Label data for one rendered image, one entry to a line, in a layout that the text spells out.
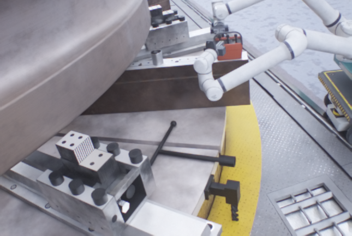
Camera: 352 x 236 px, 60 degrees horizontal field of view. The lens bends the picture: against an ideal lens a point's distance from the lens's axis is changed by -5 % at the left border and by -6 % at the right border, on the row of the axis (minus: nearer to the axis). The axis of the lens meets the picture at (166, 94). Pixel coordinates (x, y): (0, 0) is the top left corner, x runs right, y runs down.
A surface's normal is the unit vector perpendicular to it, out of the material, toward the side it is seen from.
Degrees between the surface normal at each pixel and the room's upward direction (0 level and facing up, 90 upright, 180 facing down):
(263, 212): 0
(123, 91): 90
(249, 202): 0
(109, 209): 90
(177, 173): 0
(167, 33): 90
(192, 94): 90
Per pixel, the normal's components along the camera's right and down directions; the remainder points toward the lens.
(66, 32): 0.76, -0.27
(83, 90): 0.88, 0.10
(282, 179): -0.17, -0.85
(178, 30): 0.25, 0.46
